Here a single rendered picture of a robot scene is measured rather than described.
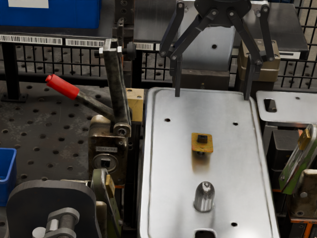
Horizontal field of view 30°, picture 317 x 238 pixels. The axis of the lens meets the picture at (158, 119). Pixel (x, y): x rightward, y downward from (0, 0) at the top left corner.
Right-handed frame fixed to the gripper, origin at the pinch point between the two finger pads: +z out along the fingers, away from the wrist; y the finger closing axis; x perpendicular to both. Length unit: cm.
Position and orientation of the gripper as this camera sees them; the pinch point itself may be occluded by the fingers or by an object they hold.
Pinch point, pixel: (212, 84)
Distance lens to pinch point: 96.9
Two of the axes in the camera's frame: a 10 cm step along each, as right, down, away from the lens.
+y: 10.0, 0.5, 0.1
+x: 0.2, -6.2, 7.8
